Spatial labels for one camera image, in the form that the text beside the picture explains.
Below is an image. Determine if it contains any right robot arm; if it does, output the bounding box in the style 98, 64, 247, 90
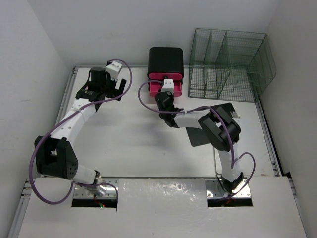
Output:
155, 92, 243, 192

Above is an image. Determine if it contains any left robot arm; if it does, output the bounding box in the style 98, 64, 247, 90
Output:
35, 61, 127, 185

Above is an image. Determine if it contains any black drawer cabinet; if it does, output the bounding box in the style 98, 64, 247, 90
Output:
148, 47, 184, 75

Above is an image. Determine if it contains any black clipboard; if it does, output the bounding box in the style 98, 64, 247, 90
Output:
186, 103, 241, 152

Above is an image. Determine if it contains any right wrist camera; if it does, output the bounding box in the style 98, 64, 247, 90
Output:
161, 79, 174, 94

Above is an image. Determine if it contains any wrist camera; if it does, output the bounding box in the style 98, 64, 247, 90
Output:
106, 61, 122, 81
161, 79, 174, 94

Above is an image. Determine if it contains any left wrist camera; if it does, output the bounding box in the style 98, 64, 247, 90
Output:
106, 61, 122, 81

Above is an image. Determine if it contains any green wire mesh organizer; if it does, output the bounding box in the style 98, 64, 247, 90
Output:
188, 28, 277, 103

